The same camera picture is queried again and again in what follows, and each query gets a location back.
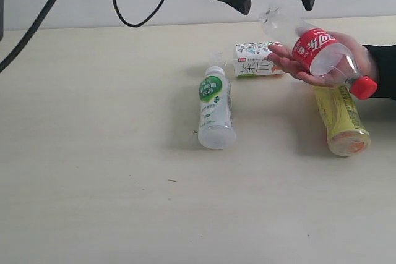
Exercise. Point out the person's open right hand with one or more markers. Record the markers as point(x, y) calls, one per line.
point(281, 57)

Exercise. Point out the clear tea bottle white label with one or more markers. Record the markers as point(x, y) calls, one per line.
point(251, 60)

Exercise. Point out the white green yogurt drink bottle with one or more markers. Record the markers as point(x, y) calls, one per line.
point(215, 130)

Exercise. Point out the clear cola bottle red label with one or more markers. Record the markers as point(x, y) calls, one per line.
point(321, 54)

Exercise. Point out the yellow juice bottle red cap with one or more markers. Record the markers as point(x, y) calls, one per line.
point(345, 134)

